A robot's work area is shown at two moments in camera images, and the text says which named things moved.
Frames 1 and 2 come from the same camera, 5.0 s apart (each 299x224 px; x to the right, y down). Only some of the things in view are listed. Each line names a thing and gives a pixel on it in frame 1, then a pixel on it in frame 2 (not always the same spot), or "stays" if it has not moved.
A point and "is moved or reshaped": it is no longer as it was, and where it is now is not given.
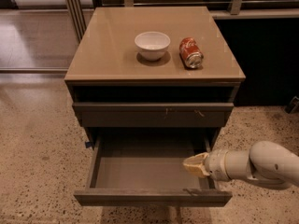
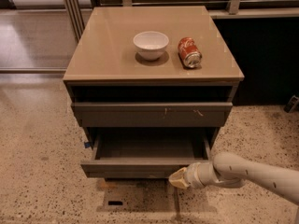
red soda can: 191,52 stays
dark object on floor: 293,105 stays
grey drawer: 149,171 is moved or reshaped
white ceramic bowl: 152,46 stays
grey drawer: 153,115 stays
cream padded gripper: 216,164 to 192,175
